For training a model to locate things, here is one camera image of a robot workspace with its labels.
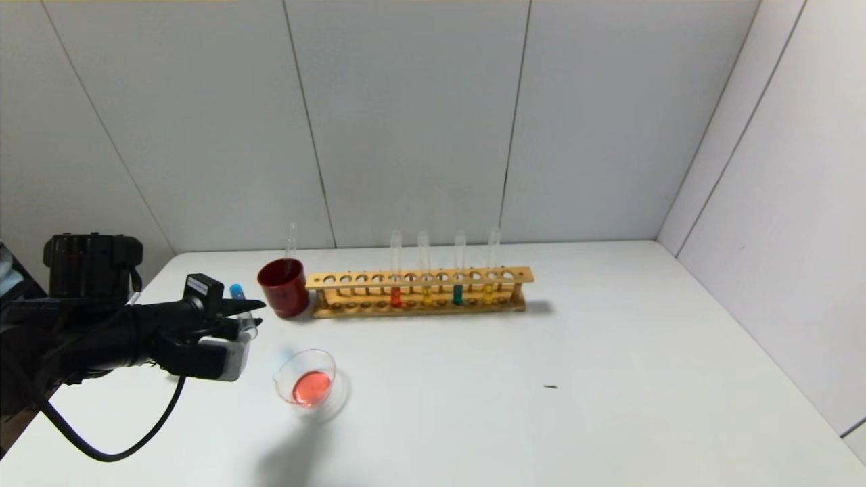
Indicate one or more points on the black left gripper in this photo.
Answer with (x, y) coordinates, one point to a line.
(203, 295)

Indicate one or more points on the glass test tube blue liquid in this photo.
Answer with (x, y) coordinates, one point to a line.
(237, 292)
(458, 294)

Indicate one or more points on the glass test tube red liquid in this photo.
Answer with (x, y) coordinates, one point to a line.
(291, 243)
(396, 296)

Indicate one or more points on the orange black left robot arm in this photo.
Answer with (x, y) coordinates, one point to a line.
(88, 264)

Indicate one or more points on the wooden test tube rack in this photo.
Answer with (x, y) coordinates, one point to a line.
(406, 312)

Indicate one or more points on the glass test tube yellow liquid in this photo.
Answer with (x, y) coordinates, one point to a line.
(488, 293)
(426, 295)

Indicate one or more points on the red cylindrical cup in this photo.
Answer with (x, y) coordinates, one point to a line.
(283, 291)

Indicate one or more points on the clear glass dish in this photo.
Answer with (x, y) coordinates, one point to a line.
(311, 385)

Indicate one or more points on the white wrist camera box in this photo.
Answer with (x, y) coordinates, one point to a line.
(230, 358)

